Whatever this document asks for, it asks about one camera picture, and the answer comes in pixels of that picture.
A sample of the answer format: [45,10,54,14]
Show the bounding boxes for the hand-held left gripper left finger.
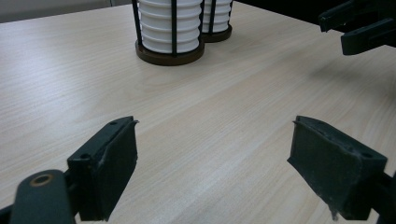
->
[66,116,139,222]

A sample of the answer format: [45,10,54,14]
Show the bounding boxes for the tall stack of paper cups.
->
[202,0,233,34]

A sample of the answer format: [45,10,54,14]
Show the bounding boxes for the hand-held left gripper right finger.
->
[287,115,389,222]

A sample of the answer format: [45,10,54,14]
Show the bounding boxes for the short stack of paper cups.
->
[138,0,204,54]

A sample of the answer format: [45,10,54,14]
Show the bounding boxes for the black wire cup holder rack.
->
[131,0,233,67]

